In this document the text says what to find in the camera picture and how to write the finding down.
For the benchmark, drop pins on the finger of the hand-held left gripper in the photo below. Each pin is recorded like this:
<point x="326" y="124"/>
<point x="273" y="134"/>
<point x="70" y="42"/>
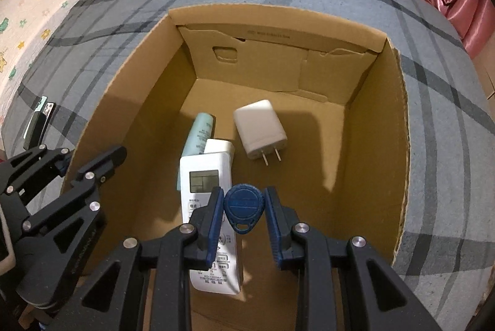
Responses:
<point x="98" y="168"/>
<point x="34" y="160"/>

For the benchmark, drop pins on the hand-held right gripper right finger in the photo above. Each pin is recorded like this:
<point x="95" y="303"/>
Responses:
<point x="272" y="230"/>

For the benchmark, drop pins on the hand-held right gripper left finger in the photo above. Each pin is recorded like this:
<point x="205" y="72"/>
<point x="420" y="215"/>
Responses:
<point x="214" y="230"/>

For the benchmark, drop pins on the blue key fob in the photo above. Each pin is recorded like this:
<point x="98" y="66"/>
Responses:
<point x="243" y="204"/>

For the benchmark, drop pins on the white remote control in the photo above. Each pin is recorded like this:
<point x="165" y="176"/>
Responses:
<point x="201" y="168"/>

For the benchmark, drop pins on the teal cosmetic tube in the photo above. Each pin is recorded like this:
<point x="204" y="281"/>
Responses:
<point x="199" y="133"/>

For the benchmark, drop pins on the large white charger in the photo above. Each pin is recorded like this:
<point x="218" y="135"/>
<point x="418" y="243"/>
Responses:
<point x="259" y="129"/>

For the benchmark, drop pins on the cardboard box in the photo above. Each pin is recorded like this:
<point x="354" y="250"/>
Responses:
<point x="328" y="83"/>

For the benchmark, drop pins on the black power bank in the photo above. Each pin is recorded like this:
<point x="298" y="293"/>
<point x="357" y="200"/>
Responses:
<point x="34" y="130"/>

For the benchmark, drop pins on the phone with black-white case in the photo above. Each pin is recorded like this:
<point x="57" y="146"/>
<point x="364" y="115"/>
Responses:
<point x="49" y="109"/>

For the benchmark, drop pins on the teal phone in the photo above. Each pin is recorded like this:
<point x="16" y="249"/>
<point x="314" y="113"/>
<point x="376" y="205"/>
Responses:
<point x="40" y="103"/>

